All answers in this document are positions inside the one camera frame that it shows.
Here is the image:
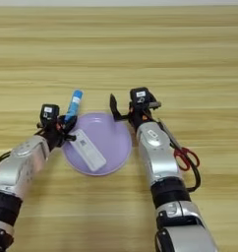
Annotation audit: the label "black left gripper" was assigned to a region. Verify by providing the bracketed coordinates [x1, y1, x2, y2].
[35, 113, 80, 152]

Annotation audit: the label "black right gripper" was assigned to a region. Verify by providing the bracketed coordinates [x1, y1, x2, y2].
[109, 93, 163, 132]

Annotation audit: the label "blue glue stick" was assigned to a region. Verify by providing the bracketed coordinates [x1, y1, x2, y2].
[63, 89, 84, 124]

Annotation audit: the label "white rectangular device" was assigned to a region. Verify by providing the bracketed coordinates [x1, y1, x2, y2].
[68, 128, 108, 173]

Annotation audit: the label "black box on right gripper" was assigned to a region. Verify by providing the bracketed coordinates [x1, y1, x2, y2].
[129, 87, 151, 106]

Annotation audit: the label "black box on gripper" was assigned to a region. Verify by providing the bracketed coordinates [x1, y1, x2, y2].
[129, 87, 151, 106]
[39, 103, 61, 126]

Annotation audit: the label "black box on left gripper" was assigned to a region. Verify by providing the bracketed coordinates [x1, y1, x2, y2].
[39, 103, 61, 126]

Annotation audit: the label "purple round plate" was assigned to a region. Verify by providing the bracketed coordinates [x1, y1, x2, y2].
[61, 112, 134, 177]

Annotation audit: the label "red handled scissors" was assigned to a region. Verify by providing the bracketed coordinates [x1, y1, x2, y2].
[156, 117, 202, 172]

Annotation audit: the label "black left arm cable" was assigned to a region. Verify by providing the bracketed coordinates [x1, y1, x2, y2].
[0, 150, 13, 173]

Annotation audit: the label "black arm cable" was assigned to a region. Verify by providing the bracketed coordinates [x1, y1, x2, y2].
[185, 162, 203, 193]
[0, 150, 13, 173]

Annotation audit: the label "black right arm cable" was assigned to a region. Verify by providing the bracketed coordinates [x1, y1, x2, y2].
[185, 162, 203, 193]

